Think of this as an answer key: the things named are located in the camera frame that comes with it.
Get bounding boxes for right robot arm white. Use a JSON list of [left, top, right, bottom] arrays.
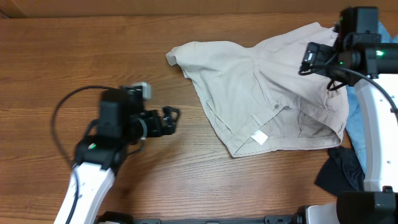
[[293, 7, 397, 223]]

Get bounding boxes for beige shorts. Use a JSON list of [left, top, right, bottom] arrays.
[[166, 22, 349, 157]]

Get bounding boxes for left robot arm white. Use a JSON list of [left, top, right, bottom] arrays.
[[50, 82, 180, 224]]

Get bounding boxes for black garment near base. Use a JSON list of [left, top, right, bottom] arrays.
[[315, 146, 365, 197]]

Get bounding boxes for blue denim jeans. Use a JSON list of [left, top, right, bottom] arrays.
[[334, 21, 398, 175]]

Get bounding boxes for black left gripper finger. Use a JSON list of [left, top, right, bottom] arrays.
[[162, 106, 180, 123], [162, 119, 177, 135]]

